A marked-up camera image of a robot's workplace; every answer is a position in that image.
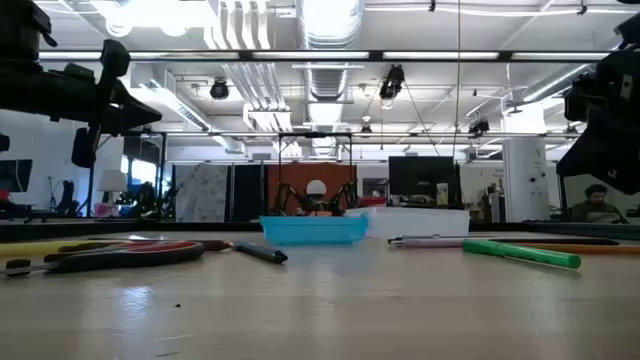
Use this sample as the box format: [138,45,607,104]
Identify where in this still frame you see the person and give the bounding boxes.
[569,183,630,224]

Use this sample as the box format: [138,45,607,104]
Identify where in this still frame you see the dark wall screen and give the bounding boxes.
[0,158,34,194]

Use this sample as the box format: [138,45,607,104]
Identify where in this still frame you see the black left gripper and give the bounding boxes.
[0,62,164,137]

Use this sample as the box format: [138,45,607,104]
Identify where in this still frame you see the white lampshade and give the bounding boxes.
[97,169,128,194]

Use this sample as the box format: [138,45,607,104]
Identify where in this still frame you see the orange pencil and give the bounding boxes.
[514,242,640,256]

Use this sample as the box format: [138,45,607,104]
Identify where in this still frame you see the silver ventilation duct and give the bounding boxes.
[295,0,366,156]

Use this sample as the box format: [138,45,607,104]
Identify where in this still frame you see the long overhead light bar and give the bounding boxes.
[38,48,612,63]

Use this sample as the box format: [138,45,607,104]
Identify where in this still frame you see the black metal table frame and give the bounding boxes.
[0,218,640,242]

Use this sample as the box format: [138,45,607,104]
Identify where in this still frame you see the white round column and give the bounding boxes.
[502,107,551,224]

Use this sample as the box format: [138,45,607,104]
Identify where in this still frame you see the green marker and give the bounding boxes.
[461,238,583,270]

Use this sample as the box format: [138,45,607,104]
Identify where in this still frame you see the orange partition panel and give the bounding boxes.
[266,162,357,217]

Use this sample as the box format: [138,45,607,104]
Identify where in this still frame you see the black ceiling spotlight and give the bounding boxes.
[209,77,230,100]

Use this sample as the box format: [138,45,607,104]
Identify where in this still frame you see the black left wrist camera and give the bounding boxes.
[98,38,132,81]

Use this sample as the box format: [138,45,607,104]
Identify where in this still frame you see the black monitor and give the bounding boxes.
[388,155,462,209]

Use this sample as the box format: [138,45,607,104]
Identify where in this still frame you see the black hanging camera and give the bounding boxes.
[378,63,406,102]

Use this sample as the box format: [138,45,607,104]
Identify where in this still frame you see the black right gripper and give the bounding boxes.
[556,47,640,196]

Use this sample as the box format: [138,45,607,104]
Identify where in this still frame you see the black red handled scissors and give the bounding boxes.
[0,240,206,278]

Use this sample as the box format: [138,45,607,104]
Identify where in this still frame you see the grey patterned partition panel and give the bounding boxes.
[174,164,230,223]

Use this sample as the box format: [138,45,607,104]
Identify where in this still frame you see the black pen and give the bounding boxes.
[232,240,290,265]
[487,237,621,247]

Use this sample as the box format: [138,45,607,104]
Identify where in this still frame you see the clear supply box blue lid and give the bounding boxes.
[259,207,471,247]

